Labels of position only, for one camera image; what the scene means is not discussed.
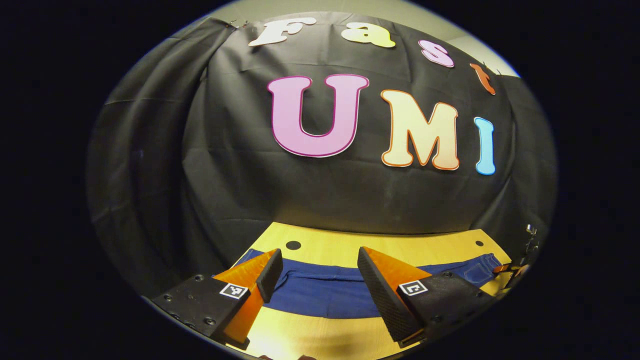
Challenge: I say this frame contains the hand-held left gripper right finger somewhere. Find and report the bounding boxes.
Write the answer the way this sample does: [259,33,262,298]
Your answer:
[357,246,501,349]

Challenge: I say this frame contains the black backdrop cloth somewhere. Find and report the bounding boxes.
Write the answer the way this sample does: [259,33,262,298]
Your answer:
[86,12,558,301]

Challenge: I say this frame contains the blue denim jeans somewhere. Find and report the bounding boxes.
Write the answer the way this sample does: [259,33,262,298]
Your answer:
[212,248,503,319]

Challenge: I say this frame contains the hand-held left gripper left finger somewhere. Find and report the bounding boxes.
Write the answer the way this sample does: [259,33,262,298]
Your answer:
[150,248,284,351]

